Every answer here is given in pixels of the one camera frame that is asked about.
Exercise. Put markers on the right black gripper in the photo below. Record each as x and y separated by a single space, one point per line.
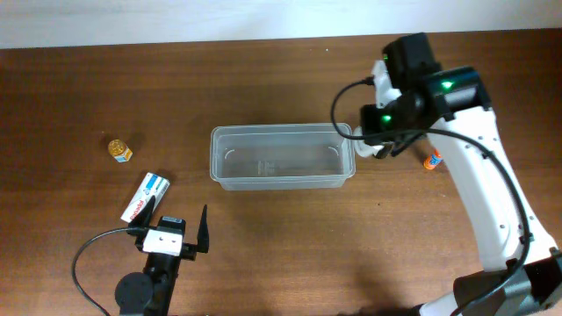
369 118

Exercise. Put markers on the small gold lid jar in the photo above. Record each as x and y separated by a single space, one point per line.
119 150

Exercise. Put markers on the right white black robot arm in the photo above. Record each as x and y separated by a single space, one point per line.
521 262

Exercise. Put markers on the clear plastic container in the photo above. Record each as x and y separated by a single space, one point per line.
280 157

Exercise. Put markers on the orange tube white cap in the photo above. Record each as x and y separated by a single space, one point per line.
433 160

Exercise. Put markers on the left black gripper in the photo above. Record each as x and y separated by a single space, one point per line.
189 249

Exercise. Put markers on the white medicine box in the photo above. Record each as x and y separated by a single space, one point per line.
152 186

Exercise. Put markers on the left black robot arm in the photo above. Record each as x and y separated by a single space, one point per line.
150 291

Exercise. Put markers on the dark bottle white cap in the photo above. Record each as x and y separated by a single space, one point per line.
384 151

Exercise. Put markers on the clear white dropper bottle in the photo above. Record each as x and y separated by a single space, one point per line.
364 150

